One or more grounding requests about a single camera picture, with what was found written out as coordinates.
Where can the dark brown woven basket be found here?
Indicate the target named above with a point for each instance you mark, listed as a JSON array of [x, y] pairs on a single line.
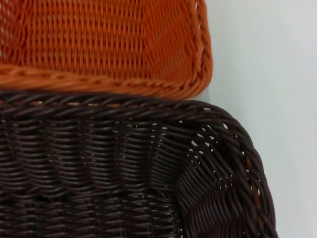
[[99, 161]]

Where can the orange woven plastic basket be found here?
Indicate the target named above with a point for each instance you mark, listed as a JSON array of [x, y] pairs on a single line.
[[99, 44]]

